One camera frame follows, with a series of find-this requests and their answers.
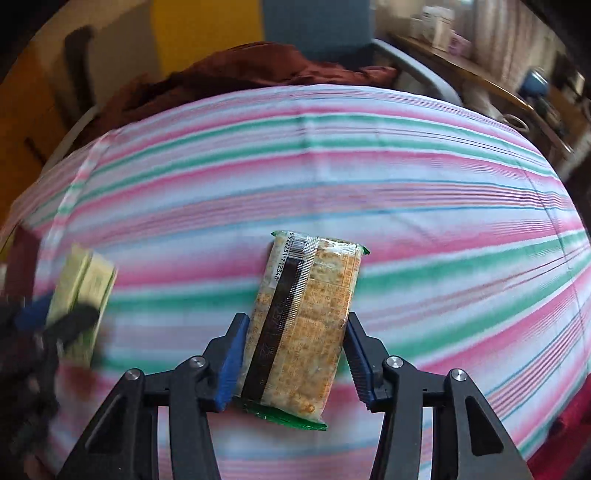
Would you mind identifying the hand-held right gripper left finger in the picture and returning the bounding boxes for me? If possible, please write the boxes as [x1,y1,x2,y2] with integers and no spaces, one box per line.
[55,313,250,480]

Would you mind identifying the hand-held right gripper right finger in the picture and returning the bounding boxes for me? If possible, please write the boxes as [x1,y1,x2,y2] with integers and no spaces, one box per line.
[345,312,534,480]

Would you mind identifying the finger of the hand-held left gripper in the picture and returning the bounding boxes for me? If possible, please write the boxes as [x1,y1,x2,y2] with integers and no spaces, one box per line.
[11,295,54,330]
[39,302,102,356]

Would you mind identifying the pale green cracker packet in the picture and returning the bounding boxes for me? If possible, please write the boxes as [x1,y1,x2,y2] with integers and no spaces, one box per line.
[46,244,118,367]

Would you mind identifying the striped tablecloth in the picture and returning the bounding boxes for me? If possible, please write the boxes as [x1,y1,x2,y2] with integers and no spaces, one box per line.
[0,83,591,480]

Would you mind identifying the wooden wardrobe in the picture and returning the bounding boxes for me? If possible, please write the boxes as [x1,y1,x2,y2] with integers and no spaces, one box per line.
[0,46,70,185]

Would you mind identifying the red garment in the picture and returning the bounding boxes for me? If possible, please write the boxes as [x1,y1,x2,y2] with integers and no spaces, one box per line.
[526,397,591,480]

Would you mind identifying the dark red cloth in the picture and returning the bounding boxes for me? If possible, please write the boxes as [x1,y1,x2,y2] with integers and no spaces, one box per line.
[88,41,398,139]

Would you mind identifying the wooden shelf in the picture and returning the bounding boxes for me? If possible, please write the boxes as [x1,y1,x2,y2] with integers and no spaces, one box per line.
[388,32,578,158]

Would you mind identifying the grey yellow blue sofa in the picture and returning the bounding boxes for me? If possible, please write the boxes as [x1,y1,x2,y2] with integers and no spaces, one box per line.
[28,0,462,162]

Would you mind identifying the blue round object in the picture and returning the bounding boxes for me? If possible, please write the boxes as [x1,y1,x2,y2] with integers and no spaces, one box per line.
[519,68,550,97]

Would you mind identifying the white carton box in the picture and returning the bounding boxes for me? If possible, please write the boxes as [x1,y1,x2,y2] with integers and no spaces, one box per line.
[420,6,455,51]

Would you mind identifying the patterned beige curtain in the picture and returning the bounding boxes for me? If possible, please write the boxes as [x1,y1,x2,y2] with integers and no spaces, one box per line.
[471,0,555,88]

